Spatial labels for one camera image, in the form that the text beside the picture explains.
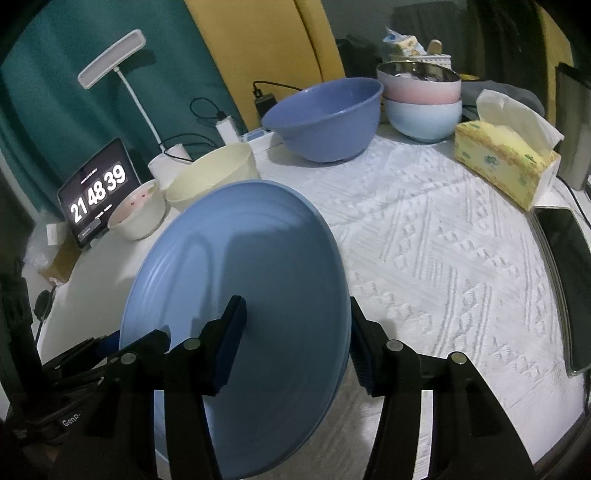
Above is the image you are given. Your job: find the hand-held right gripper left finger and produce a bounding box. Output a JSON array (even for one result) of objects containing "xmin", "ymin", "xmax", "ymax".
[{"xmin": 69, "ymin": 295, "xmax": 247, "ymax": 480}]

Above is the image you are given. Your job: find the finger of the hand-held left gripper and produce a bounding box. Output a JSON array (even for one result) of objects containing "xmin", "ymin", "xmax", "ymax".
[
  {"xmin": 41, "ymin": 338, "xmax": 100, "ymax": 372},
  {"xmin": 60, "ymin": 330, "xmax": 123, "ymax": 385}
]

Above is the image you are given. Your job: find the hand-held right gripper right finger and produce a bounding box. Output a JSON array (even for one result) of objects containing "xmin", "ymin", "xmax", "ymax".
[{"xmin": 349, "ymin": 295, "xmax": 539, "ymax": 480}]

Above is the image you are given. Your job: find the blue plate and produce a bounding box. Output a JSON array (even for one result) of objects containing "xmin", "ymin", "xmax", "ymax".
[{"xmin": 119, "ymin": 181, "xmax": 352, "ymax": 479}]

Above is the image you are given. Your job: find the strawberry print bowl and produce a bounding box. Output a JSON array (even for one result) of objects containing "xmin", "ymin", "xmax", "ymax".
[{"xmin": 107, "ymin": 179, "xmax": 166, "ymax": 241}]

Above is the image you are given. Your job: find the cream bowl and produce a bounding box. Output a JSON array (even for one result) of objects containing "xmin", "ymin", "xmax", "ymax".
[{"xmin": 165, "ymin": 142, "xmax": 260, "ymax": 214}]

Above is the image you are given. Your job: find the large blue bowl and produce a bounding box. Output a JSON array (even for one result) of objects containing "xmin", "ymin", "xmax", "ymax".
[{"xmin": 262, "ymin": 77, "xmax": 385, "ymax": 163}]

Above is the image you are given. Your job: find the cardboard box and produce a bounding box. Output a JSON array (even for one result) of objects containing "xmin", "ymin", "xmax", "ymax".
[{"xmin": 39, "ymin": 240, "xmax": 86, "ymax": 283}]

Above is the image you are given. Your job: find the clear plastic bag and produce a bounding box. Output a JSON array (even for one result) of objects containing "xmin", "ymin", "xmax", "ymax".
[{"xmin": 21, "ymin": 226, "xmax": 56, "ymax": 278}]

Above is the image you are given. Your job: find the tablet with clock display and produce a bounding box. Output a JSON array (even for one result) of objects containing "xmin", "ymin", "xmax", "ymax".
[{"xmin": 58, "ymin": 137, "xmax": 139, "ymax": 249}]

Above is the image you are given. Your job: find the white power strip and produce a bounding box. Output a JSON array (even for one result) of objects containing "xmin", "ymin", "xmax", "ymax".
[{"xmin": 239, "ymin": 128, "xmax": 278, "ymax": 149}]

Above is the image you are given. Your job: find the white charger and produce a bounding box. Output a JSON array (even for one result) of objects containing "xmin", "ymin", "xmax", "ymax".
[{"xmin": 216, "ymin": 117, "xmax": 238, "ymax": 145}]

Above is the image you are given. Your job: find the black smartphone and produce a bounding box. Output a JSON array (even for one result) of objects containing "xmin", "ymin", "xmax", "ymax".
[{"xmin": 533, "ymin": 207, "xmax": 591, "ymax": 377}]

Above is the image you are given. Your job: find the yellow tissue pack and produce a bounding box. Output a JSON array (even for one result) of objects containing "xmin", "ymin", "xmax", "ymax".
[{"xmin": 455, "ymin": 89, "xmax": 565, "ymax": 212}]

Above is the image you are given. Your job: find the light blue bowl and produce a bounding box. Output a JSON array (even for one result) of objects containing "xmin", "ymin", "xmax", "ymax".
[{"xmin": 384, "ymin": 98, "xmax": 463, "ymax": 143}]

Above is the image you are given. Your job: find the pink steel-lined bowl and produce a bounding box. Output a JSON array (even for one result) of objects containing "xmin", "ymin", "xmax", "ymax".
[{"xmin": 376, "ymin": 61, "xmax": 462, "ymax": 104}]

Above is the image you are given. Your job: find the white desk lamp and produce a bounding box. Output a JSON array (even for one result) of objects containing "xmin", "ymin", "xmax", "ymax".
[{"xmin": 78, "ymin": 29, "xmax": 195, "ymax": 190}]

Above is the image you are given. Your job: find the wide teal curtain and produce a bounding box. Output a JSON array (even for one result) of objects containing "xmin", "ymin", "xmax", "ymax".
[{"xmin": 0, "ymin": 0, "xmax": 250, "ymax": 222}]

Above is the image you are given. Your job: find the grey cloth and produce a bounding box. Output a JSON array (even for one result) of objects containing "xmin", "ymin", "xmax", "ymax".
[{"xmin": 462, "ymin": 79, "xmax": 546, "ymax": 116}]

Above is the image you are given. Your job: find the wide yellow curtain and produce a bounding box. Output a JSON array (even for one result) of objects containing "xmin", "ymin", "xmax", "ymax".
[{"xmin": 185, "ymin": 0, "xmax": 347, "ymax": 132}]

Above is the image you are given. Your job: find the blue white snack packet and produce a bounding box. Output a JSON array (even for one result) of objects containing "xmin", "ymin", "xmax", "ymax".
[{"xmin": 382, "ymin": 25, "xmax": 428, "ymax": 56}]

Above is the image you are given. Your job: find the glass sliding door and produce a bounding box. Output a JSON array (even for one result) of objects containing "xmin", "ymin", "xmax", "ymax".
[{"xmin": 323, "ymin": 0, "xmax": 591, "ymax": 84}]

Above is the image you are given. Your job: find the narrow yellow curtain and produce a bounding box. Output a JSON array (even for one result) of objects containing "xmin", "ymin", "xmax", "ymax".
[{"xmin": 536, "ymin": 9, "xmax": 574, "ymax": 70}]

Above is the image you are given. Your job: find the black looped cable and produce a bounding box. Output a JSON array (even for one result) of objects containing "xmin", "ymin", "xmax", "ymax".
[{"xmin": 159, "ymin": 97, "xmax": 227, "ymax": 162}]

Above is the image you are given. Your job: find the black charger cable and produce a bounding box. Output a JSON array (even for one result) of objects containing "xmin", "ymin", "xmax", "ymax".
[{"xmin": 252, "ymin": 79, "xmax": 306, "ymax": 95}]

